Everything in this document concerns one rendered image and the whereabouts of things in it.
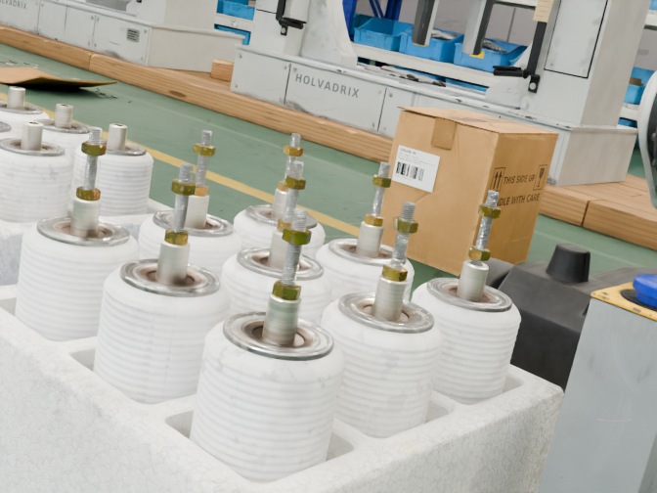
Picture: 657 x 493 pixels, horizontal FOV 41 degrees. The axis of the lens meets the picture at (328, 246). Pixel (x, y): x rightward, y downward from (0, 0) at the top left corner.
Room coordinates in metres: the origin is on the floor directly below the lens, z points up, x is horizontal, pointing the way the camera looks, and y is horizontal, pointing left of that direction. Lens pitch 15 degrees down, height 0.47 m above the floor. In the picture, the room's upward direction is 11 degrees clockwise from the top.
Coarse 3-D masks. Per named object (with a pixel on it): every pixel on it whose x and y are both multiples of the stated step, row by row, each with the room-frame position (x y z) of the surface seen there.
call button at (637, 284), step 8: (640, 280) 0.59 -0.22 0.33; (648, 280) 0.59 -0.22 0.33; (656, 280) 0.60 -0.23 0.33; (640, 288) 0.59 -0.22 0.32; (648, 288) 0.58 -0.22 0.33; (656, 288) 0.58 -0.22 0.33; (640, 296) 0.59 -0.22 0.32; (648, 296) 0.58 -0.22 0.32; (656, 296) 0.58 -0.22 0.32; (656, 304) 0.58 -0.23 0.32
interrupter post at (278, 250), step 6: (276, 234) 0.71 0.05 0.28; (282, 234) 0.71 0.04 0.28; (276, 240) 0.71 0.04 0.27; (282, 240) 0.71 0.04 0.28; (270, 246) 0.72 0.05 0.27; (276, 246) 0.71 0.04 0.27; (282, 246) 0.71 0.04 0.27; (270, 252) 0.72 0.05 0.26; (276, 252) 0.71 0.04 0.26; (282, 252) 0.71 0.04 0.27; (270, 258) 0.72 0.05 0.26; (276, 258) 0.71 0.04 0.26; (282, 258) 0.71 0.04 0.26; (270, 264) 0.71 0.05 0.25; (276, 264) 0.71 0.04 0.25; (282, 264) 0.71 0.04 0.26
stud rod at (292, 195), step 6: (294, 162) 0.72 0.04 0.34; (300, 162) 0.72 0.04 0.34; (294, 168) 0.72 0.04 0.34; (300, 168) 0.72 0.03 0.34; (294, 174) 0.72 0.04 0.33; (300, 174) 0.72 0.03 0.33; (288, 192) 0.72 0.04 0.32; (294, 192) 0.72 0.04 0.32; (288, 198) 0.72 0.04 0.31; (294, 198) 0.72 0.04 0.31; (288, 204) 0.72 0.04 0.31; (294, 204) 0.72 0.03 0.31; (288, 210) 0.72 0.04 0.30; (294, 210) 0.72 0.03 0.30; (288, 216) 0.72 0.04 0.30; (288, 222) 0.72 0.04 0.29
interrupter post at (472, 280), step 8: (464, 264) 0.73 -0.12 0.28; (472, 264) 0.73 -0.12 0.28; (464, 272) 0.73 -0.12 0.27; (472, 272) 0.73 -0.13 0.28; (480, 272) 0.73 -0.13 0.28; (464, 280) 0.73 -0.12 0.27; (472, 280) 0.73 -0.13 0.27; (480, 280) 0.73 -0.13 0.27; (464, 288) 0.73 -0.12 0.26; (472, 288) 0.73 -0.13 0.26; (480, 288) 0.73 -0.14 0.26; (464, 296) 0.73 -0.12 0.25; (472, 296) 0.73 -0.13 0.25; (480, 296) 0.73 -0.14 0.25
